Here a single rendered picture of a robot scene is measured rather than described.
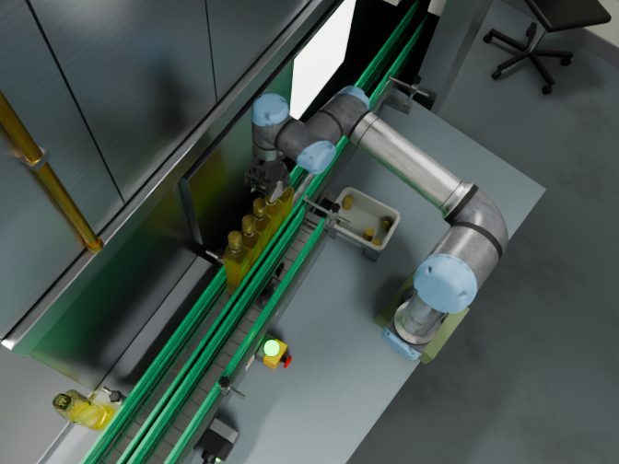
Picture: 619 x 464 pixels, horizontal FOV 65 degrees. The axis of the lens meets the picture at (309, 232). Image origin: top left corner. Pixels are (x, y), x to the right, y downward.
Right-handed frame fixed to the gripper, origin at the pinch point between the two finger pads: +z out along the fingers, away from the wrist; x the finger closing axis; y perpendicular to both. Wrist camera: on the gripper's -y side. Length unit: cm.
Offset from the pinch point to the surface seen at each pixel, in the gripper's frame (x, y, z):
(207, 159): -11.9, 10.0, -16.1
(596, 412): 156, -40, 116
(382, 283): 39, -11, 40
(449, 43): 18, -97, 12
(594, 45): 93, -285, 110
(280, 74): -11.9, -23.3, -16.1
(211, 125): -12.7, 6.1, -23.9
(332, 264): 20.7, -7.4, 40.3
